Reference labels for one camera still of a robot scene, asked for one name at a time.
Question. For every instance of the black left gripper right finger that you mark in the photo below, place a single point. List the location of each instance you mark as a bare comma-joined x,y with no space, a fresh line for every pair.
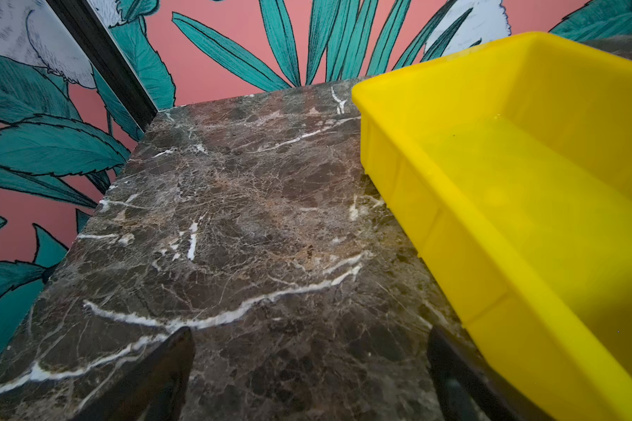
468,388

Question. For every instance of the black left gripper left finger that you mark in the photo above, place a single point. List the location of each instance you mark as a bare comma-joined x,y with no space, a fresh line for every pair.
155,389

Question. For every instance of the yellow plastic bin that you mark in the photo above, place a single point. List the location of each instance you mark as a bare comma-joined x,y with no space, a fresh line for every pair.
509,167

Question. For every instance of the black left corner post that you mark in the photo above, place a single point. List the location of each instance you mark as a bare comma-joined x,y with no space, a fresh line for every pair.
84,25

